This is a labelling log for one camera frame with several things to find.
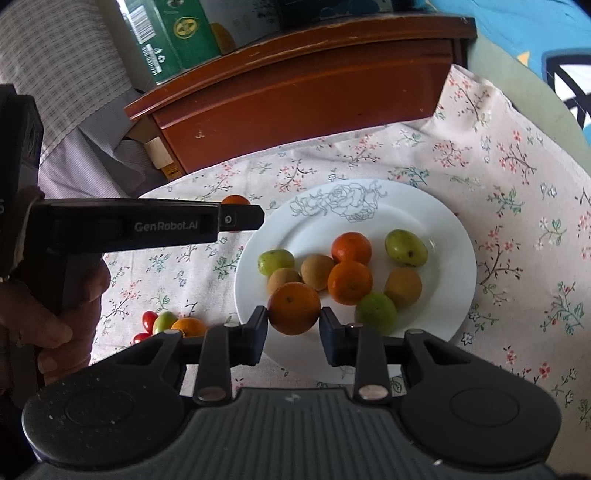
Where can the white plate with line drawings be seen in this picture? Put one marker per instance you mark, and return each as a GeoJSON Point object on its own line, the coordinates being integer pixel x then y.
{"type": "Point", "coordinates": [438, 277]}

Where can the brown wooden cabinet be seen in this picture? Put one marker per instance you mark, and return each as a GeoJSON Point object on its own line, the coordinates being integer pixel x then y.
{"type": "Point", "coordinates": [300, 106]}

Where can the person's left hand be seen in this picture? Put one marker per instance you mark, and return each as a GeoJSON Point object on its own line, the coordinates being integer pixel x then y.
{"type": "Point", "coordinates": [41, 323]}

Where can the white printed carton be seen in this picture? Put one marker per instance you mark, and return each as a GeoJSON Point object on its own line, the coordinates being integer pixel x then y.
{"type": "Point", "coordinates": [249, 21]}

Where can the brown kiwi fruit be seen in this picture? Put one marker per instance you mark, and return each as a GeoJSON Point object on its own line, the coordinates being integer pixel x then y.
{"type": "Point", "coordinates": [317, 272]}

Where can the red cherry tomato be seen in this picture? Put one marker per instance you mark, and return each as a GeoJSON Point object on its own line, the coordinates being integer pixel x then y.
{"type": "Point", "coordinates": [141, 338]}
{"type": "Point", "coordinates": [148, 319]}

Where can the green jujube with brown spots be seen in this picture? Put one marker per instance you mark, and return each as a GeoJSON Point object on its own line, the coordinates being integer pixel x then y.
{"type": "Point", "coordinates": [406, 248]}

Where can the floral tablecloth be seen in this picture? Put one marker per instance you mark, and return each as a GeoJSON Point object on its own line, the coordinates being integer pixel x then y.
{"type": "Point", "coordinates": [521, 194]}

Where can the green cardboard box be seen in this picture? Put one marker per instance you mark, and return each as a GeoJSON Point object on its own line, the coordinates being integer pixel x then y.
{"type": "Point", "coordinates": [175, 37]}

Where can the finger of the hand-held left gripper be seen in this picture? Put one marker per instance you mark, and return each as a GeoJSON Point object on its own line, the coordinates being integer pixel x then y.
{"type": "Point", "coordinates": [242, 218]}

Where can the green lime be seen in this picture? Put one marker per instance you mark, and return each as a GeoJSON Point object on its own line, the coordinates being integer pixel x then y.
{"type": "Point", "coordinates": [275, 261]}
{"type": "Point", "coordinates": [377, 314]}

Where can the small open cardboard box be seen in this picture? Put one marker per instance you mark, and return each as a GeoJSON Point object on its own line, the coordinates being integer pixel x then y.
{"type": "Point", "coordinates": [159, 152]}

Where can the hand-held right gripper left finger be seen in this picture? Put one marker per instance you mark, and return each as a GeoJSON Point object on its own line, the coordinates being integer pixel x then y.
{"type": "Point", "coordinates": [259, 337]}

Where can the small brown kiwi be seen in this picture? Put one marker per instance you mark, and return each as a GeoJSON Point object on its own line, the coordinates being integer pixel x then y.
{"type": "Point", "coordinates": [283, 280]}

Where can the orange mandarin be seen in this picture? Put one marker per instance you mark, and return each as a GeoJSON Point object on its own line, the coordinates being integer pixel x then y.
{"type": "Point", "coordinates": [350, 282]}
{"type": "Point", "coordinates": [235, 200]}
{"type": "Point", "coordinates": [188, 326]}
{"type": "Point", "coordinates": [352, 248]}
{"type": "Point", "coordinates": [294, 308]}

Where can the grey checkered cloth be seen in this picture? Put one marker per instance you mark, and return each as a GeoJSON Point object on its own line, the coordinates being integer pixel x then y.
{"type": "Point", "coordinates": [60, 60]}

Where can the blue printed blanket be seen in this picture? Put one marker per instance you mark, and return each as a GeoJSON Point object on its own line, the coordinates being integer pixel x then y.
{"type": "Point", "coordinates": [531, 27]}

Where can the pale green cushion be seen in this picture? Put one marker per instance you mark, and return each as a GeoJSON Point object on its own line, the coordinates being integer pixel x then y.
{"type": "Point", "coordinates": [517, 87]}

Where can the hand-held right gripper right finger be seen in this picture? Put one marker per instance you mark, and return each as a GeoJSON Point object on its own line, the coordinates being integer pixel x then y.
{"type": "Point", "coordinates": [328, 339]}

